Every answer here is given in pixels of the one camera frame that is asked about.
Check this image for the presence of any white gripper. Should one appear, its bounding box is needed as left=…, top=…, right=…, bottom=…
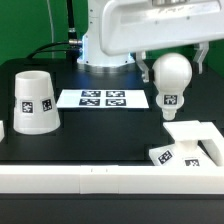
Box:
left=99, top=0, right=224, bottom=83

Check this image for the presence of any white lamp bulb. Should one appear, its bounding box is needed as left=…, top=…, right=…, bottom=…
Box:
left=153, top=53, right=192, bottom=121

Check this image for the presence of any white lamp base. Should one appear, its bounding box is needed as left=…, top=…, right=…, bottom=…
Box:
left=149, top=120, right=217, bottom=167

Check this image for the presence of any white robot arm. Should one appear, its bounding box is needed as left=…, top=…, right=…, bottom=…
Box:
left=78, top=0, right=224, bottom=81

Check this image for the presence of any white lamp shade cone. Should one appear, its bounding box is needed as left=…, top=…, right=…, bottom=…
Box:
left=13, top=70, right=60, bottom=135

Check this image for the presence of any white right fence bar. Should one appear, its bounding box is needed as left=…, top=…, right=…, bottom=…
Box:
left=202, top=122, right=224, bottom=167

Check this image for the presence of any white fence bar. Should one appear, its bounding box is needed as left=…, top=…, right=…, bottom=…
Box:
left=0, top=165, right=224, bottom=194
left=202, top=122, right=224, bottom=167

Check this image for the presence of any white marker sheet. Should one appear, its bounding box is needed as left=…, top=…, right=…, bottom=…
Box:
left=57, top=90, right=149, bottom=109

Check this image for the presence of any white left fence block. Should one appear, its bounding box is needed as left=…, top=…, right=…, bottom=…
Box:
left=0, top=120, right=5, bottom=142

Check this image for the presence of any white front fence bar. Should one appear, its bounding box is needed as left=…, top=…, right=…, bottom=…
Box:
left=0, top=165, right=224, bottom=194

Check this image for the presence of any black cable bundle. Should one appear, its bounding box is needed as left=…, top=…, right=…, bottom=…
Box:
left=26, top=0, right=83, bottom=60

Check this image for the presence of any thin white cable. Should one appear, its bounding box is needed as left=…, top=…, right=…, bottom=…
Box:
left=46, top=0, right=55, bottom=44

